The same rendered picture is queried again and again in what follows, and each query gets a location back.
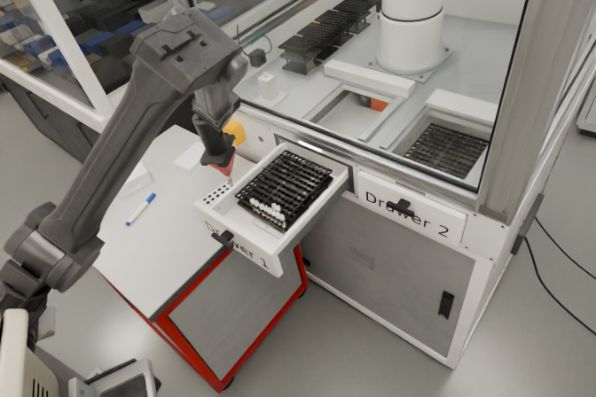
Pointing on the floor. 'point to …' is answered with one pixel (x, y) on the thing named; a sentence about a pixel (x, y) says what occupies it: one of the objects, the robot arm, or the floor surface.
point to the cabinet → (407, 269)
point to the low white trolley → (192, 267)
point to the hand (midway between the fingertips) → (227, 172)
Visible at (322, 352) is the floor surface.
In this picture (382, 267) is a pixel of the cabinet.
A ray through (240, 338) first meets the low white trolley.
